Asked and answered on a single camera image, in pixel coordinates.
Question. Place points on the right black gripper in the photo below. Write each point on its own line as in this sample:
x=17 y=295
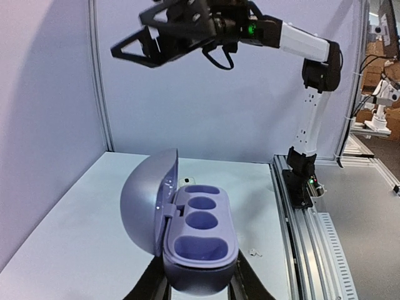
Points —
x=183 y=27

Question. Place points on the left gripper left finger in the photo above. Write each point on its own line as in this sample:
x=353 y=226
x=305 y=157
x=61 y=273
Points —
x=153 y=283

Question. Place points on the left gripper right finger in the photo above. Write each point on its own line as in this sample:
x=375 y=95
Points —
x=245 y=283

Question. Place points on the blue-grey earbud charging case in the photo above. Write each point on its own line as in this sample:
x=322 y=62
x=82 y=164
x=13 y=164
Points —
x=189 y=227

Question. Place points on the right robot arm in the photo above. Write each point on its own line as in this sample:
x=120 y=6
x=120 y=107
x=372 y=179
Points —
x=243 y=22

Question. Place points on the white earbud charging case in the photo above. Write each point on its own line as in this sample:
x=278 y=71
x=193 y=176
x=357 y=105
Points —
x=184 y=181

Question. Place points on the white earbud right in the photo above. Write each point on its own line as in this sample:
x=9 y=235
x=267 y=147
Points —
x=254 y=252

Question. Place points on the left aluminium frame post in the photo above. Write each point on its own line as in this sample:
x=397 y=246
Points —
x=97 y=76

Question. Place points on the aluminium frame post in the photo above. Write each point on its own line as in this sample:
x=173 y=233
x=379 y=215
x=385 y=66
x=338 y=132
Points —
x=97 y=76
x=358 y=40

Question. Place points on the front aluminium rail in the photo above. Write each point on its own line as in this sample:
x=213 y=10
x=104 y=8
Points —
x=315 y=260

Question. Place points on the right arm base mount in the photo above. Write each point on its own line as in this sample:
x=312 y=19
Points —
x=300 y=179

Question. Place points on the right aluminium frame post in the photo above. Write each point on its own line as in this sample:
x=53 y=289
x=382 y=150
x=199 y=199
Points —
x=358 y=40

